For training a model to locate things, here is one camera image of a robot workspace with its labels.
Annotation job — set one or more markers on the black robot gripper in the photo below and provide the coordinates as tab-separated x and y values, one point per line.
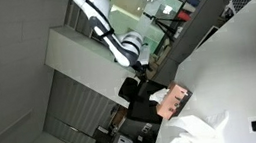
141	66

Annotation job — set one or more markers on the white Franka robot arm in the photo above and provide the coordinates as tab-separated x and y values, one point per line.
98	5

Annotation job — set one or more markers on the brown cardboard box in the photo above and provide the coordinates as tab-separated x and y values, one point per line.
155	62

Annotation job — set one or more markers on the pink tissue box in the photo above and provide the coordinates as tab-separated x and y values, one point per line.
175	100

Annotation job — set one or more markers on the crumpled white tissue pile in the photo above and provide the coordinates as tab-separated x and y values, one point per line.
197	132

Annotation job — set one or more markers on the black office chair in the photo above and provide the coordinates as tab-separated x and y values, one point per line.
139	103

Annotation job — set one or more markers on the red object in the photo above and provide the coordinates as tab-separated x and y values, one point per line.
183	16

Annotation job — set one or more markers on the blue object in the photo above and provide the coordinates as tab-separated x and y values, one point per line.
193	1

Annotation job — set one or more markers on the black camera tripod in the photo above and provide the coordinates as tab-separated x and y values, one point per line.
162	26

